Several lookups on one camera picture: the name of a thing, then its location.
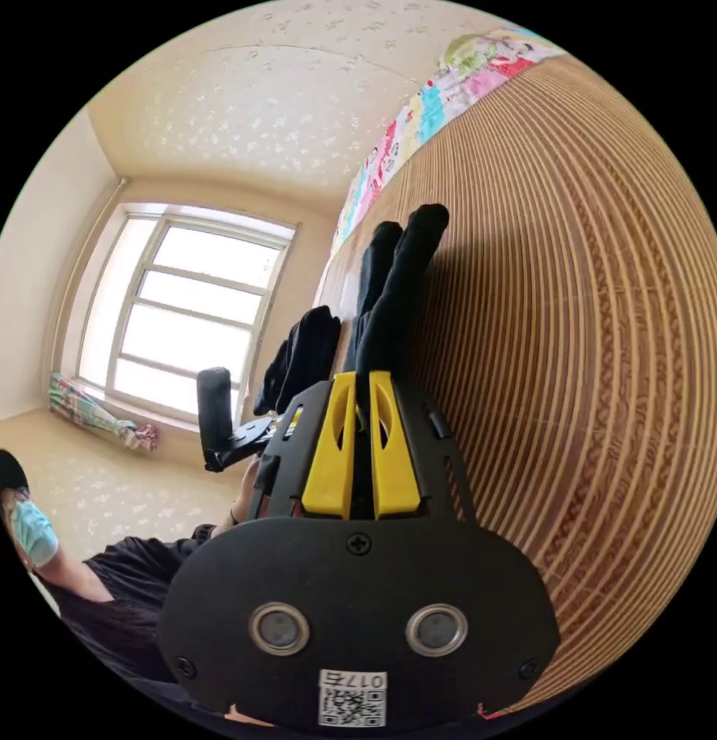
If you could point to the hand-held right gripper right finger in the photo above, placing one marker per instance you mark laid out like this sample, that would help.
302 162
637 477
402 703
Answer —
396 468

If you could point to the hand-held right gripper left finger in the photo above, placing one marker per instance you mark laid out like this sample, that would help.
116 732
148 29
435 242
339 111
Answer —
329 462

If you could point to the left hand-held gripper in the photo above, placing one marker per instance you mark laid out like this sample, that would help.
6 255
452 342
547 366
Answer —
261 435

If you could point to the black pants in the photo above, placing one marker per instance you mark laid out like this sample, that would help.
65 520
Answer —
406 289

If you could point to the person's left forearm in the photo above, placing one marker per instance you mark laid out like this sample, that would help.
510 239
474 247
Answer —
230 519

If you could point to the person's left hand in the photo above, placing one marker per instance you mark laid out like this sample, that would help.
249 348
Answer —
251 475

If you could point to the window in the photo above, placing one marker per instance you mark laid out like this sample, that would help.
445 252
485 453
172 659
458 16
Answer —
188 312

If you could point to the colourful patterned curtain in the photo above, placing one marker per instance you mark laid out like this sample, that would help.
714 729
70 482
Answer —
98 413

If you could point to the bed with woven mat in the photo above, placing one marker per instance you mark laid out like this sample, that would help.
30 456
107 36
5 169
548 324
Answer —
566 347

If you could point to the person's body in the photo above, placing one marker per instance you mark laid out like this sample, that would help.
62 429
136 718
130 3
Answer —
113 601

